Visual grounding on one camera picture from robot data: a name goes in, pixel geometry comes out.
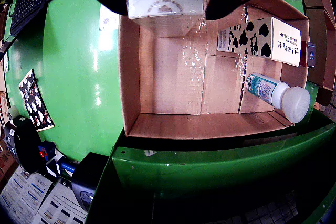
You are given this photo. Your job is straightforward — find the brown red carton box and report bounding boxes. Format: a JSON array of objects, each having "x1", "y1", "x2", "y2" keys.
[{"x1": 299, "y1": 41, "x2": 317, "y2": 68}]

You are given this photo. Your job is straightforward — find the printed paper sheet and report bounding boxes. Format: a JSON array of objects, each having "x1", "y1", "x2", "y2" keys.
[
  {"x1": 33, "y1": 182, "x2": 89, "y2": 224},
  {"x1": 0, "y1": 166, "x2": 52, "y2": 224}
]

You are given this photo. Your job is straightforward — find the white bottle teal label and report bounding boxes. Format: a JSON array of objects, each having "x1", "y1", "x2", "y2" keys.
[{"x1": 245, "y1": 72, "x2": 311, "y2": 124}]

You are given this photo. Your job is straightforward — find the shallow cardboard tray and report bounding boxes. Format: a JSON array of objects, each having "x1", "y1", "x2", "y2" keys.
[{"x1": 117, "y1": 0, "x2": 310, "y2": 140}]

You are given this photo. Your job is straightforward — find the blue white small object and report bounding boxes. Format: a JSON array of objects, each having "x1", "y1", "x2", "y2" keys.
[{"x1": 47, "y1": 155, "x2": 79, "y2": 177}]

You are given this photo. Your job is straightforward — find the black floral print card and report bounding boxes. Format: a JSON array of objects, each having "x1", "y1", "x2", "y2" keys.
[{"x1": 18, "y1": 68, "x2": 55, "y2": 132}]

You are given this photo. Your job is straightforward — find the cow print hand cream box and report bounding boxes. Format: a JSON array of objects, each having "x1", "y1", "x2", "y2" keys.
[{"x1": 216, "y1": 16, "x2": 302, "y2": 67}]

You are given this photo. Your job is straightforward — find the black laptop keyboard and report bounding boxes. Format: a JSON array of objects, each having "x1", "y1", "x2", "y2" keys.
[{"x1": 9, "y1": 0, "x2": 49, "y2": 37}]

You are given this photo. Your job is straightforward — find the blue red small object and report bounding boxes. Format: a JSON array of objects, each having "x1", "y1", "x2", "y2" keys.
[{"x1": 38, "y1": 141, "x2": 56, "y2": 162}]

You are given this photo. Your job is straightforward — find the black label printer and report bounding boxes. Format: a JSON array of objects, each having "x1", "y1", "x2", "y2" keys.
[{"x1": 4, "y1": 115, "x2": 44, "y2": 174}]

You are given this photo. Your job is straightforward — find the flattened patterned white carton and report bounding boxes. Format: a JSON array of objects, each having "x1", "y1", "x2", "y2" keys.
[{"x1": 98, "y1": 6, "x2": 120, "y2": 32}]

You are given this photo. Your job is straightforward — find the black handheld device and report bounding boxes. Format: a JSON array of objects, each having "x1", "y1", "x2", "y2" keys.
[{"x1": 71, "y1": 152, "x2": 110, "y2": 210}]

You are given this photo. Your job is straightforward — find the green metal shelf unit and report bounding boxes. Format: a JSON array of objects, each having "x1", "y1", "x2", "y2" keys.
[{"x1": 86, "y1": 108, "x2": 336, "y2": 224}]

